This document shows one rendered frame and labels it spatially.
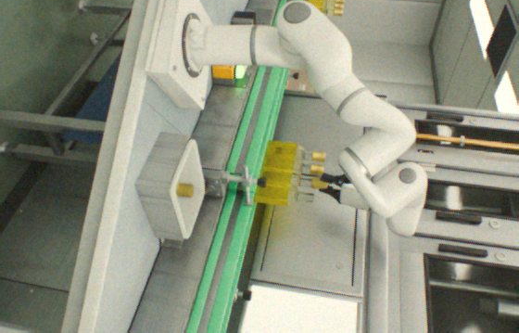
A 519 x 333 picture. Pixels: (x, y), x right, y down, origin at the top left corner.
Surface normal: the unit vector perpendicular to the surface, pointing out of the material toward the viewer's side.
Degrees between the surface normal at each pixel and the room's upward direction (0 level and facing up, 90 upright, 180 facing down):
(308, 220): 90
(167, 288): 90
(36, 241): 90
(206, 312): 90
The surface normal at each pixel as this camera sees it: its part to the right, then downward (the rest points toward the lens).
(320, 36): -0.14, -0.36
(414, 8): -0.19, 0.74
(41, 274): -0.04, -0.67
